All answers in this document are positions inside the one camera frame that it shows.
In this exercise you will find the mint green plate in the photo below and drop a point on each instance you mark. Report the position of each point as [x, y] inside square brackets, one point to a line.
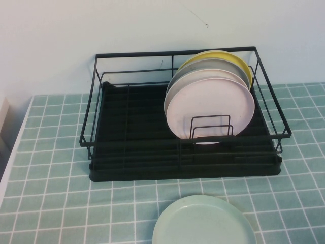
[203, 223]

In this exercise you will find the cream white plate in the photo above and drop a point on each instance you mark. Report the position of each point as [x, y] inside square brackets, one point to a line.
[175, 89]

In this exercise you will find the pink plate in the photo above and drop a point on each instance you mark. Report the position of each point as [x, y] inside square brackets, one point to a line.
[210, 101]

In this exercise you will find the grey plate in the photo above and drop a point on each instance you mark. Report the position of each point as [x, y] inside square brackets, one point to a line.
[203, 64]

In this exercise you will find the yellow plate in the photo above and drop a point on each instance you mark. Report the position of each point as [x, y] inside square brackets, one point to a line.
[228, 54]

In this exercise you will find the black plastic drip tray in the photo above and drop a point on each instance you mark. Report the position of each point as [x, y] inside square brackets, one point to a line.
[142, 175]

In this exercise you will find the green checkered tablecloth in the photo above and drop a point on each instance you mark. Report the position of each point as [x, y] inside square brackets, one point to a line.
[50, 203]

